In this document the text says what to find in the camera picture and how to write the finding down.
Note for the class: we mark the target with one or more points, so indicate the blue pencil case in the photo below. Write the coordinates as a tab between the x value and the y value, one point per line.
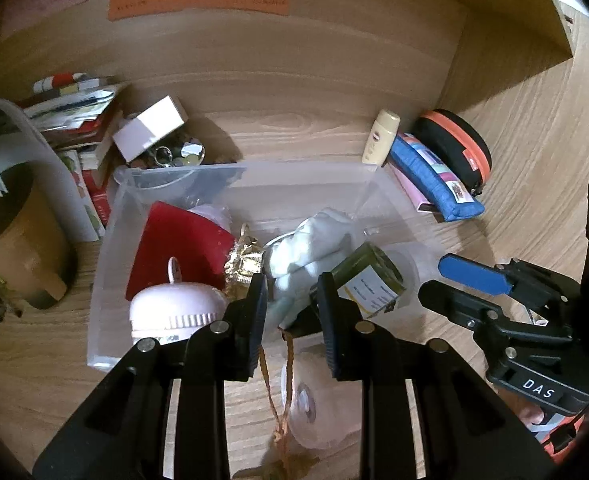
424	175

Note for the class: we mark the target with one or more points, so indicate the pink ribbed round gadget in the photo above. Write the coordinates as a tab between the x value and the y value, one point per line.
174	310

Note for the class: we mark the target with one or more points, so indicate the cream lotion tube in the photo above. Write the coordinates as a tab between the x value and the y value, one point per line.
380	135

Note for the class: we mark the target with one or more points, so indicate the person's right hand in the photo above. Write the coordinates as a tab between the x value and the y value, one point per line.
530	415

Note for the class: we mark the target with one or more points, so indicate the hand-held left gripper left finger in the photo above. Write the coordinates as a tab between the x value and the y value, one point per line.
257	320

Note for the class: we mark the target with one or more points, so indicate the red pouch with gold trim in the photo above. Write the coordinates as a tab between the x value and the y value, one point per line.
174	240

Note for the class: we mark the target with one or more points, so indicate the pink notebook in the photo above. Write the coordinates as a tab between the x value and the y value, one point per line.
409	191

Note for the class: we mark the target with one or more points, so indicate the stack of books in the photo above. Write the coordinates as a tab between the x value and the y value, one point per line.
74	125

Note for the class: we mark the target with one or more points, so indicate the light blue soft item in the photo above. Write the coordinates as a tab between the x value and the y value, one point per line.
284	310

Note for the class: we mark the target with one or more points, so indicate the pink paper note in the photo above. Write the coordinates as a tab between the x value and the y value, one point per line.
44	2

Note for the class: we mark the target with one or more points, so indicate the green jar with label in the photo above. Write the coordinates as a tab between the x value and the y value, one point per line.
369	265

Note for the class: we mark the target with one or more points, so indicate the black and orange case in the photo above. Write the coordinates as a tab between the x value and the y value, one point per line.
454	135

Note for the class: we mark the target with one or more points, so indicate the white cloth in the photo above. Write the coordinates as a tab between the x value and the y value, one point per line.
314	240

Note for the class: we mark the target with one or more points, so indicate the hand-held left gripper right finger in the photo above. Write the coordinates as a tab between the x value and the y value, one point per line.
329	320

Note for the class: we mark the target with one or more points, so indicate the clear plastic container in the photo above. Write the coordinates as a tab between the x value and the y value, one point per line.
254	195

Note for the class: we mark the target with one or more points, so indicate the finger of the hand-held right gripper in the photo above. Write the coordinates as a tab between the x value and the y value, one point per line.
474	272
449	300

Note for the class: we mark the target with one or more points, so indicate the brown glass mug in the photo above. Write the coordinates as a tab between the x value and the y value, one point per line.
19	250

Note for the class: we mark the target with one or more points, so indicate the clear bowl with trinkets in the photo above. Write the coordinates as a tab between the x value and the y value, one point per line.
189	152

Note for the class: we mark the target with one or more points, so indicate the small white box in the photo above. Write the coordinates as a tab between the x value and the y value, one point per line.
149	125

